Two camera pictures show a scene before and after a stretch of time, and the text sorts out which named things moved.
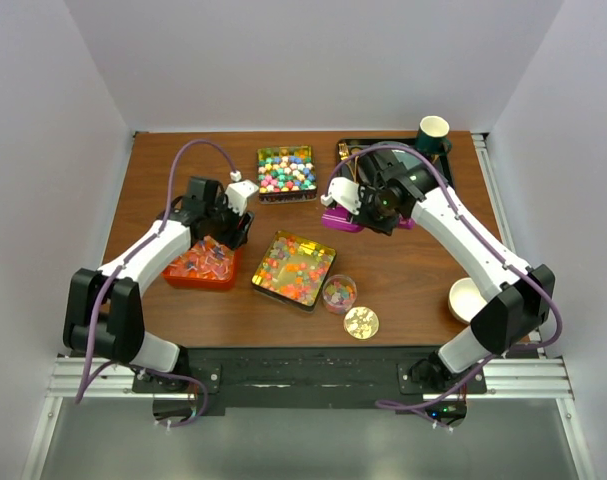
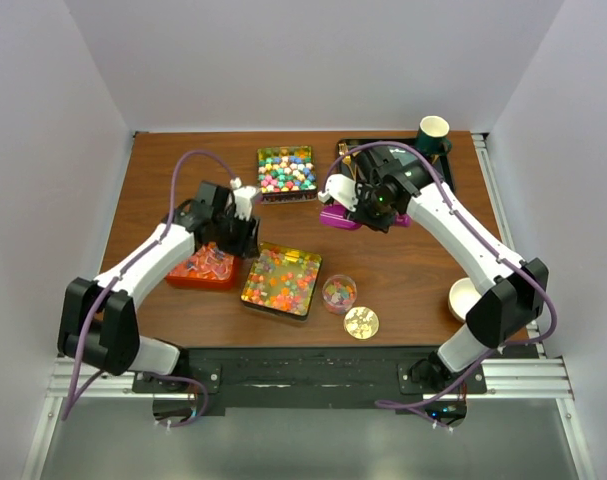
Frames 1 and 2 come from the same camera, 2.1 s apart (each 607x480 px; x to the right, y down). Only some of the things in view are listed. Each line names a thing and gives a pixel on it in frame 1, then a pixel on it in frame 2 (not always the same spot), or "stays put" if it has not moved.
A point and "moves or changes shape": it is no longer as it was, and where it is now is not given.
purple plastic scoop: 338,217 stays put
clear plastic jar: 339,293 stays put
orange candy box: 203,264 stays put
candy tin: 294,270 moves or changes shape
